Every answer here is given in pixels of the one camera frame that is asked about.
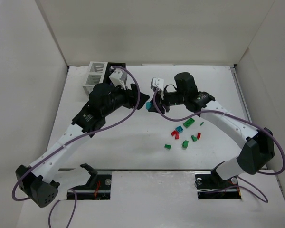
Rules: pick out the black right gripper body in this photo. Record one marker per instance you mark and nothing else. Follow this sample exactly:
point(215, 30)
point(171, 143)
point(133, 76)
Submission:
point(160, 102)

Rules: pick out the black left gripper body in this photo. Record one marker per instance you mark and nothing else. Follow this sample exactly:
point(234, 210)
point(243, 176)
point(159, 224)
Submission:
point(133, 95)

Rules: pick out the teal square lego brick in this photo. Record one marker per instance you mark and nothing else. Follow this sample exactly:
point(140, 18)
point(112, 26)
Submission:
point(179, 129)

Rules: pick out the green lego plate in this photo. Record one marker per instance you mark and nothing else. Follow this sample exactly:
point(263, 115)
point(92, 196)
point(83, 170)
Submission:
point(188, 122)

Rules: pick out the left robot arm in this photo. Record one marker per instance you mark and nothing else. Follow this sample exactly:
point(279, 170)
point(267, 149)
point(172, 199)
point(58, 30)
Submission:
point(39, 181)

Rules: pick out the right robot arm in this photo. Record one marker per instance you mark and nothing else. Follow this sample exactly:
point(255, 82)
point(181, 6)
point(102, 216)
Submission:
point(257, 146)

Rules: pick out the black slatted container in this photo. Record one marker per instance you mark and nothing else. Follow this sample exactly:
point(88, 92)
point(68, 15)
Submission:
point(109, 71)

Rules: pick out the green small lego left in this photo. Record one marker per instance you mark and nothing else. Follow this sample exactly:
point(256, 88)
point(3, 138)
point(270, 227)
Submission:
point(167, 146)

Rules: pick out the white slatted container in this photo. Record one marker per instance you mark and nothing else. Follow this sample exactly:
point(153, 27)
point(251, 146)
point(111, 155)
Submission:
point(94, 75)

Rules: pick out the green stepped lego brick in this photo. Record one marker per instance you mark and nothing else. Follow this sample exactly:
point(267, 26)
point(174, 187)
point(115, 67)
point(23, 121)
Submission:
point(185, 144)

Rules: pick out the green slope lego piece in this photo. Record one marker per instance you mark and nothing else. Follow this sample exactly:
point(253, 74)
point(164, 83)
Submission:
point(194, 138)

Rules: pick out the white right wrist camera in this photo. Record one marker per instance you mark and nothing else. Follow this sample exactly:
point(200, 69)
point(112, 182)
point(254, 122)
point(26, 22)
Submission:
point(157, 83)

